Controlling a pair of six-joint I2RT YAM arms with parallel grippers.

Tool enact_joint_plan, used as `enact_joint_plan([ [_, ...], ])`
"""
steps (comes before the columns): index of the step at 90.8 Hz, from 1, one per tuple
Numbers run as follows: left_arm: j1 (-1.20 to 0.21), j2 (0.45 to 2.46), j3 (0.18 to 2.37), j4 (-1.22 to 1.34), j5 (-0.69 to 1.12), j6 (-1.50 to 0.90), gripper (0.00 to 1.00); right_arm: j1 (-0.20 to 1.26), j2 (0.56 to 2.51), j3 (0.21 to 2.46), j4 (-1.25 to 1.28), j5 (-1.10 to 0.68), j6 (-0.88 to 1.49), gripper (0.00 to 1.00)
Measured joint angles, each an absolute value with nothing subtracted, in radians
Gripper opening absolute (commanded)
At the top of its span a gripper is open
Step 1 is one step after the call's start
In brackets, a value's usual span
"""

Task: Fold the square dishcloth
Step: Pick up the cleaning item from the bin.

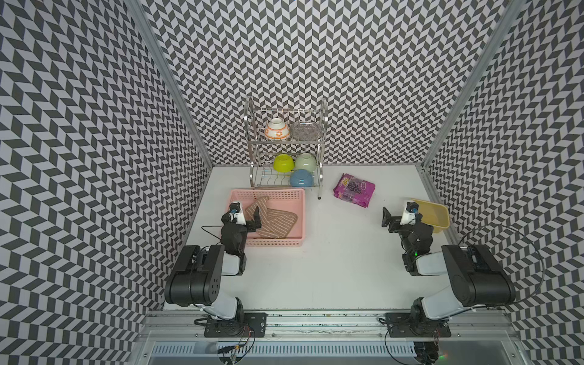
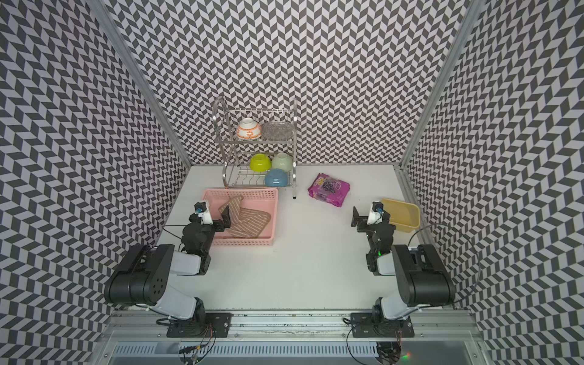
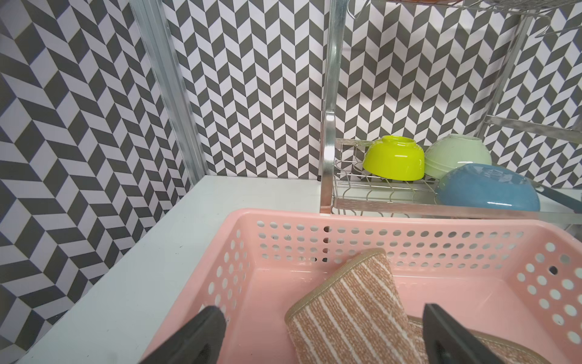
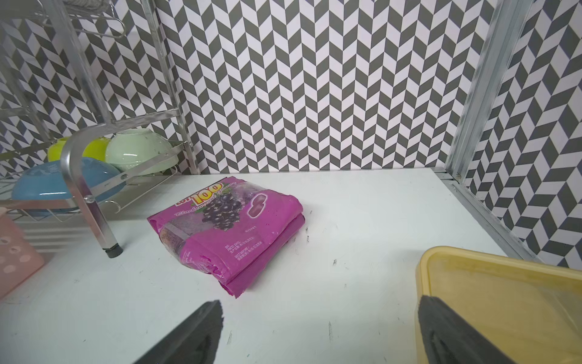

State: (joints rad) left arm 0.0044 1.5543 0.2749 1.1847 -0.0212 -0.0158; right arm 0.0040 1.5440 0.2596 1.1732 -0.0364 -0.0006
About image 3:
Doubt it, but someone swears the pink perforated plastic basket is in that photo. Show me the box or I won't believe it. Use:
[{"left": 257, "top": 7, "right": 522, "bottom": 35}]
[{"left": 148, "top": 209, "right": 581, "bottom": 363}]

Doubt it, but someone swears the striped brown square dishcloth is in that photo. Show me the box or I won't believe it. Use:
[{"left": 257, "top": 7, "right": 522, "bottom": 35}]
[{"left": 285, "top": 250, "right": 547, "bottom": 363}]

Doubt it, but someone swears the metal two-tier dish rack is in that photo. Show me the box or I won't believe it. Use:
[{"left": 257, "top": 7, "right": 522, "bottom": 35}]
[{"left": 318, "top": 1, "right": 581, "bottom": 228}]

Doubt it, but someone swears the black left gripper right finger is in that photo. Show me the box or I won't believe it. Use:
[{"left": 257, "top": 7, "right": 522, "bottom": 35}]
[{"left": 422, "top": 303, "right": 503, "bottom": 364}]

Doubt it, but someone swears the lime green bowl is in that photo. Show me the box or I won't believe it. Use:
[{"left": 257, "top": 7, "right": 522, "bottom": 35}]
[{"left": 362, "top": 135, "right": 425, "bottom": 181}]

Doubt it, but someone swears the pale green bowl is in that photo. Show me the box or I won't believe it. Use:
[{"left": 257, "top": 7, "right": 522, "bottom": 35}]
[{"left": 425, "top": 133, "right": 492, "bottom": 180}]

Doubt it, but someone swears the blue bowl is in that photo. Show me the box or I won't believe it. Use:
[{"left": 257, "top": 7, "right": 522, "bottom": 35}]
[{"left": 436, "top": 163, "right": 540, "bottom": 212}]

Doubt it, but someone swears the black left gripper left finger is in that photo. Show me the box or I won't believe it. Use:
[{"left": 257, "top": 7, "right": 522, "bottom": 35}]
[{"left": 141, "top": 306, "right": 227, "bottom": 364}]

